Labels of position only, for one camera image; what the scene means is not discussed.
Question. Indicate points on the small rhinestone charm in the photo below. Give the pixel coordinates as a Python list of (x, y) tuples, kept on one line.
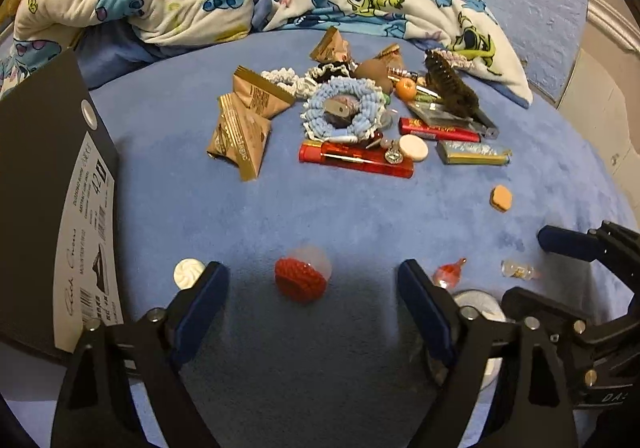
[(393, 154)]

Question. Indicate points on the red crochet ornament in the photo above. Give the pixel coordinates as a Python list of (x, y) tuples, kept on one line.
[(297, 278)]

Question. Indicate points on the cream fuzzy scrunchie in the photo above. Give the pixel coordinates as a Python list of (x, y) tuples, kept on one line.
[(287, 78)]

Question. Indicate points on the blue white scrunchie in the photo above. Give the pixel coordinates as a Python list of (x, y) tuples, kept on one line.
[(320, 98)]

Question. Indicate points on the brown triangular snack packet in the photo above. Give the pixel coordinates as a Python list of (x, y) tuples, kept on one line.
[(260, 93), (390, 55), (330, 45), (240, 138)]

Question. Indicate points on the red clear bulb ornament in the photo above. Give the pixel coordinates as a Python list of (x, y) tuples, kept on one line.
[(447, 274)]

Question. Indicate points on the green gold wrapped bar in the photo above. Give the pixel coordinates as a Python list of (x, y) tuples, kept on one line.
[(470, 153)]

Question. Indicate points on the small clear bottle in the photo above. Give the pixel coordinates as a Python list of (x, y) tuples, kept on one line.
[(517, 269)]

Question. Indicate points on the clear red lighter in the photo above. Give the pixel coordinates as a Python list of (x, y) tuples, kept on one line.
[(350, 159)]

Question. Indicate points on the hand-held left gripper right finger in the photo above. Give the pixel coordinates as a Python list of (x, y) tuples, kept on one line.
[(425, 308)]

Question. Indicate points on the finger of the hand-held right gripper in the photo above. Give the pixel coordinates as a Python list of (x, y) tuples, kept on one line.
[(570, 240), (530, 302)]

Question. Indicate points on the small orange square eraser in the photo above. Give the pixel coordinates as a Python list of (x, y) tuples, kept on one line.
[(501, 198)]

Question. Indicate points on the small orange ball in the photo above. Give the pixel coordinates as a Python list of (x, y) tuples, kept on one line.
[(405, 88)]

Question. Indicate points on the black white scrunchie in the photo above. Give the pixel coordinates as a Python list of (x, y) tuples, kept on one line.
[(330, 70)]

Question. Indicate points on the short red packet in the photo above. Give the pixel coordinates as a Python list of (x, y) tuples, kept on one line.
[(435, 129)]

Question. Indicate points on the blue bed sheet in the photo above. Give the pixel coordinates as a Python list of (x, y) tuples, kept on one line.
[(350, 218)]

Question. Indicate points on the white round swirl candy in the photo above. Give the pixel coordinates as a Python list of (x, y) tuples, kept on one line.
[(186, 273)]

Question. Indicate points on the black shoe box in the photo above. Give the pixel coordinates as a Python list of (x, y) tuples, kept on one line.
[(40, 178)]

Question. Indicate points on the clear plastic packet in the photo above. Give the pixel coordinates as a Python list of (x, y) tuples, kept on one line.
[(430, 112)]

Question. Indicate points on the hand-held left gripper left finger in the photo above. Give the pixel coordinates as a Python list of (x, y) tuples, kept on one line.
[(200, 313)]

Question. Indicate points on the white round disc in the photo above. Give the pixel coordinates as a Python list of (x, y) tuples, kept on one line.
[(414, 149)]

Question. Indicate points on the brown plush toy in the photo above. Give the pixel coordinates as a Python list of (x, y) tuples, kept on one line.
[(375, 70)]

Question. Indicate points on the pink white scrunchie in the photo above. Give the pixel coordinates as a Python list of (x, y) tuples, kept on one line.
[(465, 57)]

